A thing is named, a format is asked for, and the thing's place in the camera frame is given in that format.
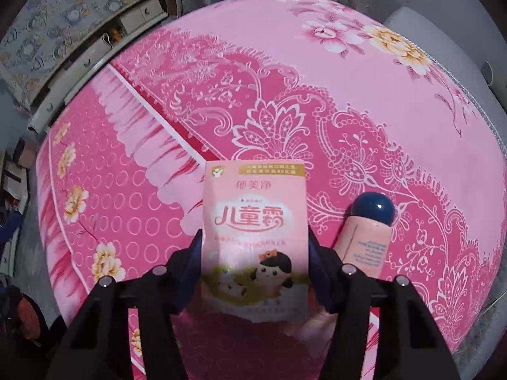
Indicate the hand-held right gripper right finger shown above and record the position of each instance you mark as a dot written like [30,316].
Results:
[315,270]

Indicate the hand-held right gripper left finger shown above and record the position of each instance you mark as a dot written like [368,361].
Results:
[196,270]

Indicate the pink cartoon print sachet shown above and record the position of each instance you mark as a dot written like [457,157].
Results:
[253,225]

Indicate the pink bottle with blue cap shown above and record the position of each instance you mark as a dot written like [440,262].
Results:
[364,241]

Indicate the pink floral blanket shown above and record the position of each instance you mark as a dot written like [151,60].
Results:
[317,107]

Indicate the white drawer cabinet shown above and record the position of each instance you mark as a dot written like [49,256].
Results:
[79,67]

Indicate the grey bed sheet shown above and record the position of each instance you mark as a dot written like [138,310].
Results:
[443,55]

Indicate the blue cartoon print cloth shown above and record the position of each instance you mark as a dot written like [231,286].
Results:
[59,16]

